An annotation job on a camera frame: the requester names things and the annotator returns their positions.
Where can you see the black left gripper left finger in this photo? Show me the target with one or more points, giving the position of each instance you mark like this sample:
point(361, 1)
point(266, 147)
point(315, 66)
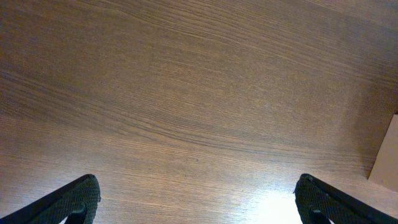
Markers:
point(75, 202)

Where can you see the brown cardboard box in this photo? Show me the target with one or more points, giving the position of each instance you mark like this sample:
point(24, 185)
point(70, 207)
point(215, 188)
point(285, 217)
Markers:
point(384, 171)

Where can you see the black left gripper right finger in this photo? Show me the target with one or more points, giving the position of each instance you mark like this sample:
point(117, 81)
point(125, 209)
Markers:
point(319, 202)

